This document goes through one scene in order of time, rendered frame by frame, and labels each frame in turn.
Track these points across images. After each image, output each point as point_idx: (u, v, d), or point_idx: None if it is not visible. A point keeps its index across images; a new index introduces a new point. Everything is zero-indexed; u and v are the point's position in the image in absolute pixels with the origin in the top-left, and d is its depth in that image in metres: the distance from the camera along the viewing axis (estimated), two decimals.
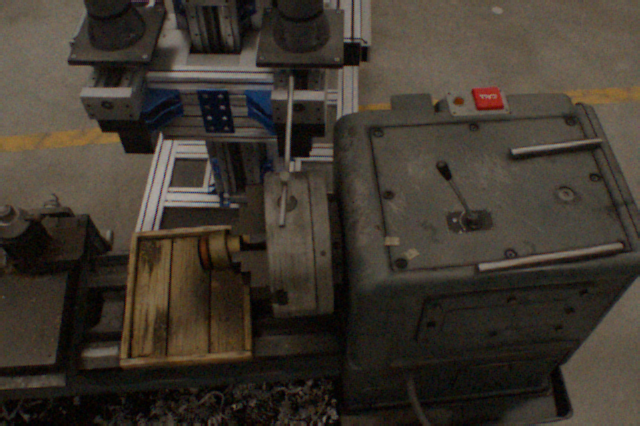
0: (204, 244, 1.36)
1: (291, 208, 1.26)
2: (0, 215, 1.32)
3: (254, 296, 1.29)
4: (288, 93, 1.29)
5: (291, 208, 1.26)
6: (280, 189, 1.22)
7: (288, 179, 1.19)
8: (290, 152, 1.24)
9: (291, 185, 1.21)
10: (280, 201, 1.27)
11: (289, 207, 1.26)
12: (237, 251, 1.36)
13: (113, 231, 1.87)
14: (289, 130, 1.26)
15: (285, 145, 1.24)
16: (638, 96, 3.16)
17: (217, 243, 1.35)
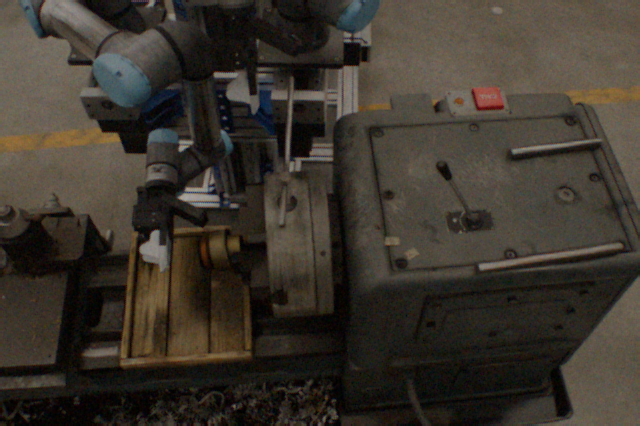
0: (204, 244, 1.36)
1: (291, 208, 1.26)
2: (0, 215, 1.32)
3: (254, 296, 1.29)
4: (288, 93, 1.29)
5: (291, 208, 1.26)
6: (280, 189, 1.22)
7: (288, 179, 1.19)
8: (290, 152, 1.24)
9: (291, 185, 1.21)
10: (280, 201, 1.27)
11: (289, 207, 1.26)
12: (237, 251, 1.36)
13: (113, 231, 1.87)
14: (289, 130, 1.26)
15: (285, 145, 1.24)
16: (638, 96, 3.16)
17: (217, 243, 1.35)
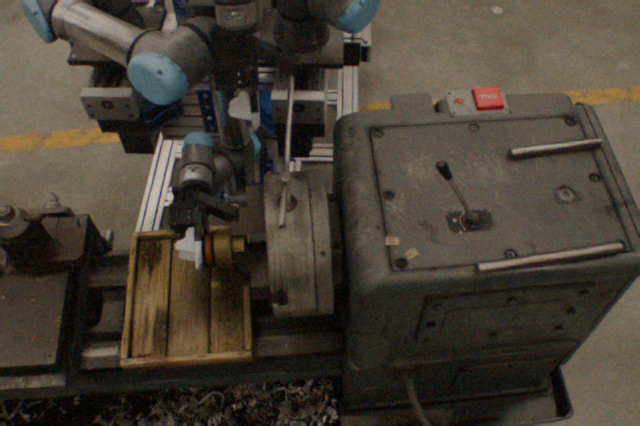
0: (209, 241, 1.35)
1: (291, 208, 1.26)
2: (0, 215, 1.32)
3: (254, 296, 1.29)
4: (288, 93, 1.29)
5: (291, 208, 1.26)
6: (280, 189, 1.22)
7: (288, 179, 1.19)
8: (290, 152, 1.24)
9: (291, 185, 1.21)
10: (280, 201, 1.27)
11: (289, 207, 1.26)
12: (241, 251, 1.36)
13: (113, 231, 1.87)
14: (289, 130, 1.26)
15: (285, 145, 1.24)
16: (638, 96, 3.16)
17: (222, 242, 1.35)
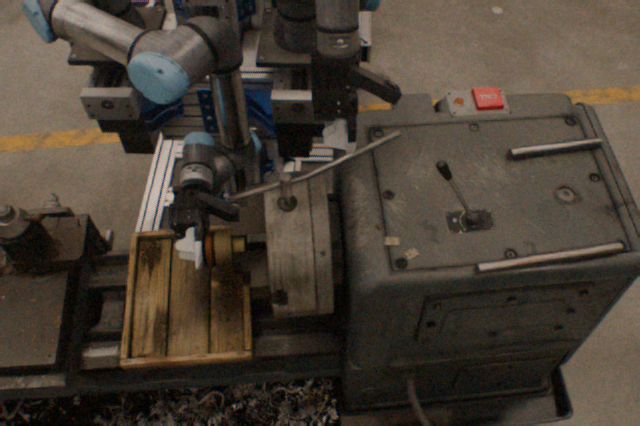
0: (209, 240, 1.35)
1: (282, 208, 1.26)
2: (0, 215, 1.32)
3: (254, 296, 1.29)
4: (379, 139, 1.21)
5: (282, 208, 1.26)
6: None
7: (282, 180, 1.19)
8: (319, 172, 1.21)
9: (285, 189, 1.21)
10: None
11: (282, 206, 1.26)
12: (241, 251, 1.36)
13: (113, 231, 1.87)
14: (340, 159, 1.21)
15: (324, 165, 1.22)
16: (638, 96, 3.16)
17: (222, 241, 1.35)
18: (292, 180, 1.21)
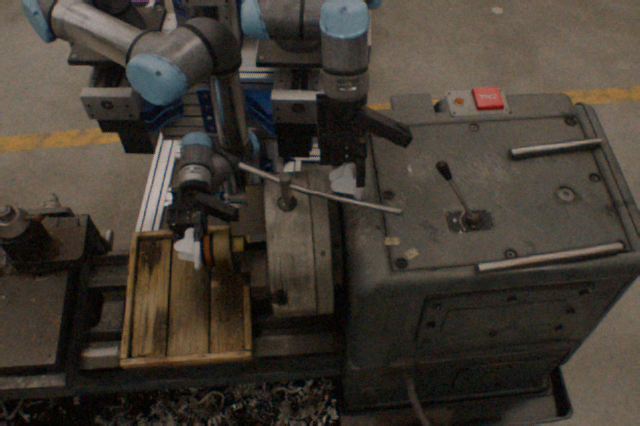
0: (208, 241, 1.35)
1: (279, 204, 1.26)
2: (0, 215, 1.32)
3: (254, 296, 1.29)
4: (381, 204, 1.13)
5: (279, 204, 1.26)
6: None
7: (279, 178, 1.19)
8: (315, 195, 1.18)
9: (281, 188, 1.21)
10: (291, 198, 1.27)
11: (280, 202, 1.26)
12: (240, 250, 1.36)
13: (113, 231, 1.87)
14: (338, 197, 1.16)
15: (324, 192, 1.18)
16: (638, 96, 3.16)
17: (221, 241, 1.35)
18: (290, 185, 1.20)
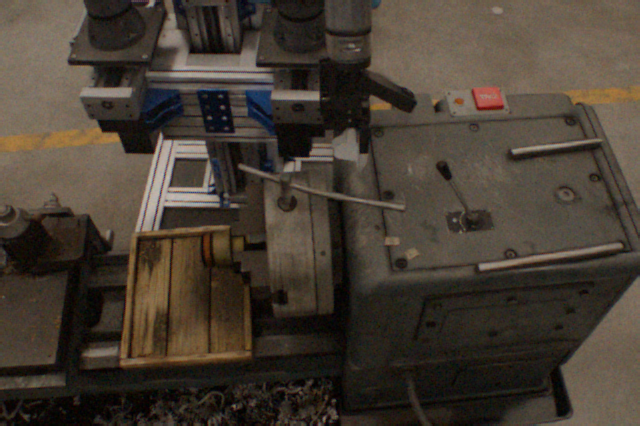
0: (208, 241, 1.35)
1: (279, 204, 1.26)
2: (0, 215, 1.32)
3: (254, 296, 1.29)
4: (383, 201, 1.13)
5: (279, 204, 1.26)
6: None
7: (280, 178, 1.19)
8: (316, 194, 1.18)
9: (281, 188, 1.21)
10: (291, 198, 1.27)
11: (280, 203, 1.26)
12: (240, 250, 1.36)
13: (113, 231, 1.87)
14: (339, 196, 1.17)
15: (325, 190, 1.18)
16: (638, 96, 3.16)
17: (221, 241, 1.35)
18: (291, 185, 1.20)
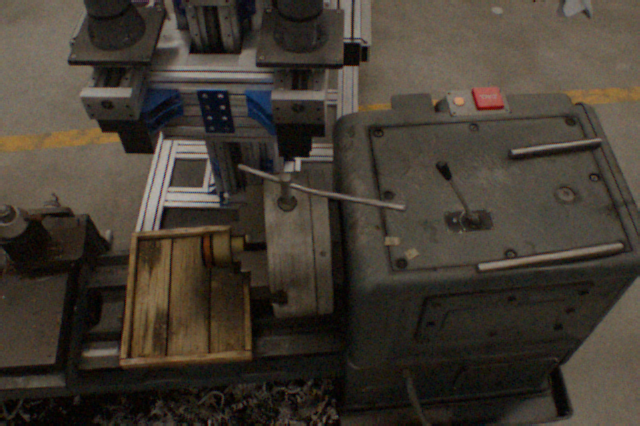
0: (208, 241, 1.35)
1: (279, 204, 1.26)
2: (0, 215, 1.32)
3: (254, 296, 1.29)
4: (383, 201, 1.13)
5: (279, 204, 1.26)
6: None
7: (280, 178, 1.19)
8: (316, 194, 1.18)
9: (281, 188, 1.21)
10: (291, 198, 1.27)
11: (280, 203, 1.26)
12: (240, 250, 1.36)
13: (113, 231, 1.87)
14: (340, 195, 1.17)
15: (325, 190, 1.18)
16: (638, 96, 3.16)
17: (221, 241, 1.35)
18: (291, 185, 1.20)
